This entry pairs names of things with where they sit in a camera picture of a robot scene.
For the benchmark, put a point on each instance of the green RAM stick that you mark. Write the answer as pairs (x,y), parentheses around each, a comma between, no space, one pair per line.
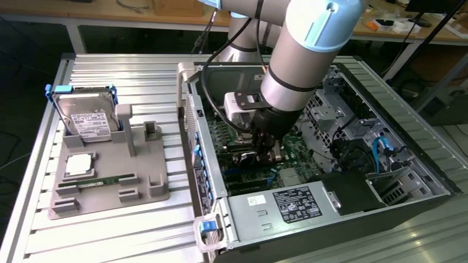
(104,182)

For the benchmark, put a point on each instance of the silver hard disk drive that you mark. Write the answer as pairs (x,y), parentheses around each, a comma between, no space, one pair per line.
(86,120)

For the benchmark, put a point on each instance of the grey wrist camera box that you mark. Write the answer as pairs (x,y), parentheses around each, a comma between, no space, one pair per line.
(234,109)

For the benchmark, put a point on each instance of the orange box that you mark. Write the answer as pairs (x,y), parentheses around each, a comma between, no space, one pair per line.
(370,25)

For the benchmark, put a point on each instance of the open black PC case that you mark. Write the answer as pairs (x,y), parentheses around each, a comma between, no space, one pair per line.
(401,219)

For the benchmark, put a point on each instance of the black slanted pole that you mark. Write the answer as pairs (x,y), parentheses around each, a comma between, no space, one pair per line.
(430,30)

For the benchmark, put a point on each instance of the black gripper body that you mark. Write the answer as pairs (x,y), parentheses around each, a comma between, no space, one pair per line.
(276,120)

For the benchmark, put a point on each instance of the blue disk caddy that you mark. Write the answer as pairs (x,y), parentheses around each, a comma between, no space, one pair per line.
(64,89)

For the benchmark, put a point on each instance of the grey parts rack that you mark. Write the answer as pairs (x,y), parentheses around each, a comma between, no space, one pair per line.
(113,164)

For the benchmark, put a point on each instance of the wooden workbench with cardboard box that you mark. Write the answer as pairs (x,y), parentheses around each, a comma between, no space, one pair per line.
(109,11)

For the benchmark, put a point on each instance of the black fan shroud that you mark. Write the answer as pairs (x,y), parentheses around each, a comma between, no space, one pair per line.
(346,193)

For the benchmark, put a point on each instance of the green motherboard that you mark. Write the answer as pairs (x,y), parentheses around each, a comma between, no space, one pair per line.
(302,153)

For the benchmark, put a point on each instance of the blue case latch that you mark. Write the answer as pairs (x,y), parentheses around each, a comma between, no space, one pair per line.
(206,227)

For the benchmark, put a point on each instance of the silver CPU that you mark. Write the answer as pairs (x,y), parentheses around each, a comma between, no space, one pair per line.
(77,165)

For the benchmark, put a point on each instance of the grey power supply unit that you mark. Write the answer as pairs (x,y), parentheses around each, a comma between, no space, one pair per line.
(248,222)

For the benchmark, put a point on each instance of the wooden workbench with clutter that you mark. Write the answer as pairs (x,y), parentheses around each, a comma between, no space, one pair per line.
(384,33)

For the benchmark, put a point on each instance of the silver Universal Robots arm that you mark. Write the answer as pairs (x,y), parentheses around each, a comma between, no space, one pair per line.
(306,54)

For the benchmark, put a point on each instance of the silver chipset heatsink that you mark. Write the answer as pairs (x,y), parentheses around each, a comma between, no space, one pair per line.
(290,176)

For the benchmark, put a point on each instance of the metal disk bay cage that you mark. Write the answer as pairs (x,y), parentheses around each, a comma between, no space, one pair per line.
(328,115)

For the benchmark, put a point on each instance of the green GPU with metal bracket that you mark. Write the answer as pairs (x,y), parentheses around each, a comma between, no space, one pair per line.
(246,160)

